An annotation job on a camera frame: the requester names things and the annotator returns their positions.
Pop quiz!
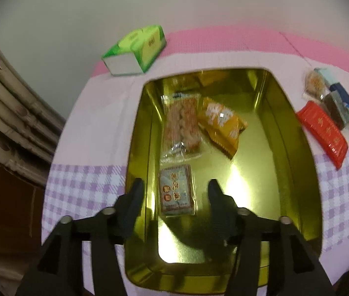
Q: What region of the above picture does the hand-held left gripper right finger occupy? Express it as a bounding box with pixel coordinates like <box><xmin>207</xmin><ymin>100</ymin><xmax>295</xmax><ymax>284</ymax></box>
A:
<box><xmin>208</xmin><ymin>179</ymin><xmax>337</xmax><ymax>296</ymax></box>

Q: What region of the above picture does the dark blue snack packet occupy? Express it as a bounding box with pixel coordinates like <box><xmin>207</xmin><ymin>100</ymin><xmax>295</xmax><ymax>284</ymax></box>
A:
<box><xmin>329</xmin><ymin>82</ymin><xmax>349</xmax><ymax>111</ymax></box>

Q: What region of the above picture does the clear peanut brittle packet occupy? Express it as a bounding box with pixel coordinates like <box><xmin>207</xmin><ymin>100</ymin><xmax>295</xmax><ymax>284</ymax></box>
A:
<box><xmin>160</xmin><ymin>92</ymin><xmax>202</xmax><ymax>164</ymax></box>

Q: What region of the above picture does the beige patterned curtain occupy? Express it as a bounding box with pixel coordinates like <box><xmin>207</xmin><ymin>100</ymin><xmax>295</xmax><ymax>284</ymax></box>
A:
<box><xmin>0</xmin><ymin>25</ymin><xmax>66</xmax><ymax>188</ymax></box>

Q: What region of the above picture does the red snack packet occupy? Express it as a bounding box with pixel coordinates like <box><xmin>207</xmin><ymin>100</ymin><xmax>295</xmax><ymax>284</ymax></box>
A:
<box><xmin>296</xmin><ymin>100</ymin><xmax>349</xmax><ymax>171</ymax></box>

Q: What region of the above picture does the brown sesame cake packet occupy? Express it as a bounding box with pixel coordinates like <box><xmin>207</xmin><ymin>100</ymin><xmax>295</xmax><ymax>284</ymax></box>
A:
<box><xmin>158</xmin><ymin>164</ymin><xmax>197</xmax><ymax>218</ymax></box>

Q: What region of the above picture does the gold metal tin tray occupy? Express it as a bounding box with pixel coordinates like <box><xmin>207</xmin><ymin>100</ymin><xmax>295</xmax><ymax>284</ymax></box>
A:
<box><xmin>124</xmin><ymin>68</ymin><xmax>323</xmax><ymax>293</ymax></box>

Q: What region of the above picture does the brown wooden furniture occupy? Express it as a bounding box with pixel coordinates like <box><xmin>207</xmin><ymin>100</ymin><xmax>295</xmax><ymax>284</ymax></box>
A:
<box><xmin>0</xmin><ymin>148</ymin><xmax>52</xmax><ymax>253</ymax></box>

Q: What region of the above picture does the orange snack packet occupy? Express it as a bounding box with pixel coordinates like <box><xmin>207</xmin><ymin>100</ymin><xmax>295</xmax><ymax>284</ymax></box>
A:
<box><xmin>197</xmin><ymin>96</ymin><xmax>248</xmax><ymax>158</ymax></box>

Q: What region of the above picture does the green tissue pack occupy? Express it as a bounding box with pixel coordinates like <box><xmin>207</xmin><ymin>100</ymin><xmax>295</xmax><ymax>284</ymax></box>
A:
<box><xmin>101</xmin><ymin>25</ymin><xmax>166</xmax><ymax>76</ymax></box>

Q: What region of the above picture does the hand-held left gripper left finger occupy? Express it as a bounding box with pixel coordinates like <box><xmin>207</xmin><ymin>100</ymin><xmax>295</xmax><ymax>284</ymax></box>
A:
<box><xmin>14</xmin><ymin>178</ymin><xmax>146</xmax><ymax>296</ymax></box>

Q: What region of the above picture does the clear round cookie packet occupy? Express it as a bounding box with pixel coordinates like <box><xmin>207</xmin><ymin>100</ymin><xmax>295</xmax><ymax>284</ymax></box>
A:
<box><xmin>302</xmin><ymin>69</ymin><xmax>327</xmax><ymax>102</ymax></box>

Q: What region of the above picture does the dark sesame bar packet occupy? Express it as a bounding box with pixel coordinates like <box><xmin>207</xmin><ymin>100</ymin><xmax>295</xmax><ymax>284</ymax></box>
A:
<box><xmin>322</xmin><ymin>91</ymin><xmax>349</xmax><ymax>130</ymax></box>

